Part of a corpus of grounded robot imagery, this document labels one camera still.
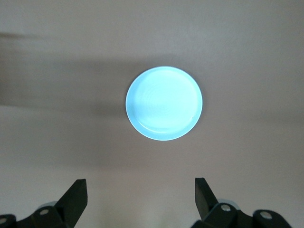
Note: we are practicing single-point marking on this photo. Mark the light blue round plate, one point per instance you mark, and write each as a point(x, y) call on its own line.
point(164, 104)

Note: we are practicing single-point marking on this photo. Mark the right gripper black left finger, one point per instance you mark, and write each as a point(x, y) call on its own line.
point(73, 204)

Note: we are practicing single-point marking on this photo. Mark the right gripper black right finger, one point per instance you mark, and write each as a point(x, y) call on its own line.
point(206, 206)

